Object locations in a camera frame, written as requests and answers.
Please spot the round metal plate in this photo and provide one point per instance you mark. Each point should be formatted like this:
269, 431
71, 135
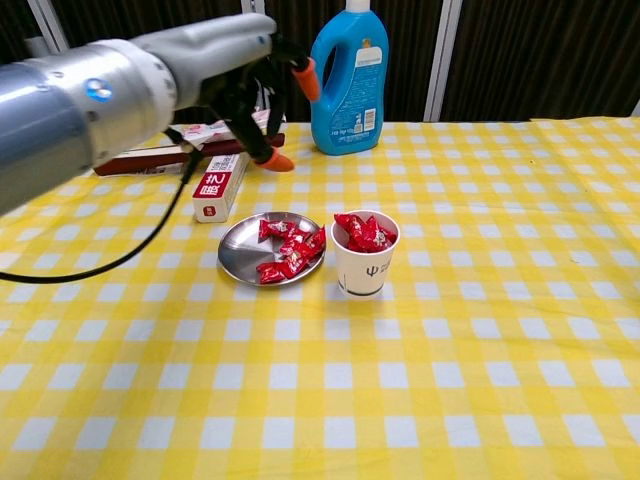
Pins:
242, 250

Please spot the pink wet wipes pack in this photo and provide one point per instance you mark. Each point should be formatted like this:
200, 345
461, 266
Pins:
200, 132

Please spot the black pleated curtain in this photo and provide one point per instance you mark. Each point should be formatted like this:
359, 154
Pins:
500, 50

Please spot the long dark red box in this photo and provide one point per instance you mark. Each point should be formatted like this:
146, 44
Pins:
145, 162

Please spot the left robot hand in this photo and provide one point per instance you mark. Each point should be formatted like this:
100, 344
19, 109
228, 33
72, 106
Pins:
220, 55

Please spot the yellow checked tablecloth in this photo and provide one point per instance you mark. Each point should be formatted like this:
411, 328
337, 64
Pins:
400, 350

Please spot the red white toothpaste box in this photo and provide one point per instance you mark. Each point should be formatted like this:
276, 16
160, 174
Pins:
215, 195

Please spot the white paper cup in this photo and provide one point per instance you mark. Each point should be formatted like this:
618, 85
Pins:
365, 275

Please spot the red candy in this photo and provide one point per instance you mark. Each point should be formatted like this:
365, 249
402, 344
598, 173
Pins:
270, 272
350, 225
292, 244
316, 240
375, 232
275, 227
296, 262

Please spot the blue detergent pump bottle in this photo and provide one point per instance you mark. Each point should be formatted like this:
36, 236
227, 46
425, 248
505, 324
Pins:
350, 110

